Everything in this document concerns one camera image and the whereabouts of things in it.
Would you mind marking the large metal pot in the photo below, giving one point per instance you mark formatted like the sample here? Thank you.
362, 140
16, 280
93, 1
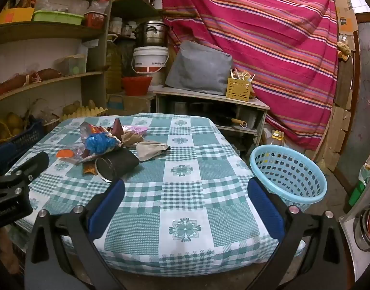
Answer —
151, 34

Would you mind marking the wooden shelf unit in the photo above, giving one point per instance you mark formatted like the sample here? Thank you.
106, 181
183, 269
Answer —
46, 31

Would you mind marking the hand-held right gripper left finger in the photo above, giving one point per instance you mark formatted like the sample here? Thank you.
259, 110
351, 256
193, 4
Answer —
108, 205

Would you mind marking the short sweet potato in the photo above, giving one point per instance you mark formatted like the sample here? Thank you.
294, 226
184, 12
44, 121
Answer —
47, 74

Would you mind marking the plain cardboard sheets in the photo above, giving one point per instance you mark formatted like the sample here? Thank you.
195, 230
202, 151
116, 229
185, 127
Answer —
338, 133

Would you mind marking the light blue plastic basket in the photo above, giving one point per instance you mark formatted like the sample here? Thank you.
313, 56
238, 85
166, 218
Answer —
296, 181

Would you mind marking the pink plastic wrapper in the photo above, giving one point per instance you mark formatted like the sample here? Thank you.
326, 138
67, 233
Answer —
136, 129

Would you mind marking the brown pointed wrapper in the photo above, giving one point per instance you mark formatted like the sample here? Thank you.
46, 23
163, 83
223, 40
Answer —
117, 128

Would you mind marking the dark blue plastic crate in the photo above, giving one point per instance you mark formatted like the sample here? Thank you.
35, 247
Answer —
19, 143

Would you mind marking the group of white jars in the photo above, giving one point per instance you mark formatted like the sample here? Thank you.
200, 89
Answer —
121, 27

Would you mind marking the wooden wall shelf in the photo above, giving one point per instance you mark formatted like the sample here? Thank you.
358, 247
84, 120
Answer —
133, 6

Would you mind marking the red plastic basin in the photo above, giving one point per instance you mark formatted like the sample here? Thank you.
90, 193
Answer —
136, 86

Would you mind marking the green plastic tray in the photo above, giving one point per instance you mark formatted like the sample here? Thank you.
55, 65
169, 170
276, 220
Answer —
56, 17

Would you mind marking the black cylindrical can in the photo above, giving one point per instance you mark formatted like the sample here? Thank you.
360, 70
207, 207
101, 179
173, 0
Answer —
121, 163

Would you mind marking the small red basket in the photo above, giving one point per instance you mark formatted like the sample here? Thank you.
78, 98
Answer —
95, 21

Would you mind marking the clear oil bottle yellow label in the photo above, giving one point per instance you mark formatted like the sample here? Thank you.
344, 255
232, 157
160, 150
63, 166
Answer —
277, 136

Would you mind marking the yellow egg tray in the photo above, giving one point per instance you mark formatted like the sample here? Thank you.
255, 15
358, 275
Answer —
88, 110

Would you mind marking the yellow oil jug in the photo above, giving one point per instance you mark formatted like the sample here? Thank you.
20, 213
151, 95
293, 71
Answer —
113, 66

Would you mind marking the metal pot with red lid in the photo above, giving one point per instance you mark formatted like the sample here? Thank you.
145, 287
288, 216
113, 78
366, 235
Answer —
369, 226

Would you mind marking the clear plastic container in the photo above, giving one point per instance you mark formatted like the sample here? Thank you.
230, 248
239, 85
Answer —
71, 65

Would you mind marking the silver foil snack wrapper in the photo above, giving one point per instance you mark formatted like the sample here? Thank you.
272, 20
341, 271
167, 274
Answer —
88, 128

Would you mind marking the green bin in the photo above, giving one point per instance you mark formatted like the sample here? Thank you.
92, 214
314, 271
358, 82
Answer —
360, 187

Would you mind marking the cardboard box with blue print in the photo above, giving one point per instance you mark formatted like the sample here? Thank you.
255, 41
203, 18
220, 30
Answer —
133, 104

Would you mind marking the beige paper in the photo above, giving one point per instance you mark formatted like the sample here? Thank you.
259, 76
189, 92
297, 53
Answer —
150, 151

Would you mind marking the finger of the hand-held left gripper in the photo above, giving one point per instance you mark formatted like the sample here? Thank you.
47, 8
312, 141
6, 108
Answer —
35, 163

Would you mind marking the green checkered tablecloth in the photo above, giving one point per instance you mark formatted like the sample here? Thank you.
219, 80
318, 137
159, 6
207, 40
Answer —
185, 193

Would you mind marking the low wooden cabinet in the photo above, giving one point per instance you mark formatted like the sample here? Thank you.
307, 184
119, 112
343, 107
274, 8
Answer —
209, 95

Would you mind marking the cardboard sheet with dark print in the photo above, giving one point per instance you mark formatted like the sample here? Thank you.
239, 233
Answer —
346, 15

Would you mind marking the dried plant bunch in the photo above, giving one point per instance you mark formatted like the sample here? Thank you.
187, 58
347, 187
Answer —
344, 50

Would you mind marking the pile of potatoes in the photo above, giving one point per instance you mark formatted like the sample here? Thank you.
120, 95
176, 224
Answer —
70, 107

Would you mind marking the yellow net bag of fruit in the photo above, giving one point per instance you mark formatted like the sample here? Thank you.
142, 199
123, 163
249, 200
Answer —
10, 125

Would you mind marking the yellow box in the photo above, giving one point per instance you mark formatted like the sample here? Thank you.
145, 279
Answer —
14, 16

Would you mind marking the grey metal door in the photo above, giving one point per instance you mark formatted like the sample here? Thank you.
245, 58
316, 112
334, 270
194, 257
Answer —
364, 96

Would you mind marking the clear plastic bags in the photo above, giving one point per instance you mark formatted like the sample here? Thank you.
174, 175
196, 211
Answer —
70, 4

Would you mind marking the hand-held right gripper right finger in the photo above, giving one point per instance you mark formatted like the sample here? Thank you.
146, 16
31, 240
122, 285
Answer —
264, 208

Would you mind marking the grey fabric cover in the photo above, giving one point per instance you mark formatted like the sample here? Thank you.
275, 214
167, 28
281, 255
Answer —
200, 69

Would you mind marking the bundle of utensils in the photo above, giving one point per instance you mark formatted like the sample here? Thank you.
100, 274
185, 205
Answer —
242, 75

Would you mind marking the red striped cloth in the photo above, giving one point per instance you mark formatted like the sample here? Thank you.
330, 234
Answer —
263, 51

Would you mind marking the white plastic bucket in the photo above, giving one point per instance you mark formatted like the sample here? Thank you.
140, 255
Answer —
150, 60

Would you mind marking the orange plastic lid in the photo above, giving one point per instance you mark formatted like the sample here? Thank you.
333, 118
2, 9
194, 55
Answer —
65, 154

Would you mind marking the yellow utensil holder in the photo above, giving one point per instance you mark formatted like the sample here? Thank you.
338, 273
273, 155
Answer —
239, 90

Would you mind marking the long sweet potato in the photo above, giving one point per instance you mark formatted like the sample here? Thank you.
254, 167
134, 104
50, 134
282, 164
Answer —
8, 84

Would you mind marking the orange-edged clear wrapper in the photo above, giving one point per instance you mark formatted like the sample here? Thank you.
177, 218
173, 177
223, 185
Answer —
89, 167

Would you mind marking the blue plastic wrapper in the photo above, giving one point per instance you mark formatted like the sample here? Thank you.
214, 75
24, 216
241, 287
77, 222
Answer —
99, 143

